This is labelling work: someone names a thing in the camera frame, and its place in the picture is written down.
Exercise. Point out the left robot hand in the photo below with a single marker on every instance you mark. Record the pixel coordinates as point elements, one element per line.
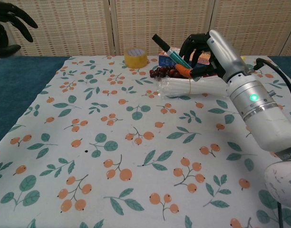
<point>17,16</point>

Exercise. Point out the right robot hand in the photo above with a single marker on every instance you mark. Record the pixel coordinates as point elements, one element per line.
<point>227,55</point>

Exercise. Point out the green white marker body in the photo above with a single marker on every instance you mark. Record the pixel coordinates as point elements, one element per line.
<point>174,56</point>

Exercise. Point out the black marker cap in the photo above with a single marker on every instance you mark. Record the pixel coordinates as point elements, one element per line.
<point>161,42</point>

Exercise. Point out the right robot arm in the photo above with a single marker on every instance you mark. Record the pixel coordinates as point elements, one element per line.
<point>262,114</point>

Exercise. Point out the yellow feather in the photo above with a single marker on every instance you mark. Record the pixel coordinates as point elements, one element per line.
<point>242,58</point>

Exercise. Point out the clear straw bundle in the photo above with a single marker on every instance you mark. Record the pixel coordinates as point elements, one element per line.
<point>178,86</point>

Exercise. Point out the orange blue cookie box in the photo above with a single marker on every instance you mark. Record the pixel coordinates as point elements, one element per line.
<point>165,60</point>

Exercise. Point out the red grape bunch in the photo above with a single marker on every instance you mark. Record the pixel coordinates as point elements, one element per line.
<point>163,72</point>

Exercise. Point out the yellow tape roll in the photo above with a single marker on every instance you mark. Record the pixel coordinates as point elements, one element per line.
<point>135,58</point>

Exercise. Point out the floral fruit print tablecloth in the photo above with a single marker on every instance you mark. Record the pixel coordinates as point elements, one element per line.
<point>88,154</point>

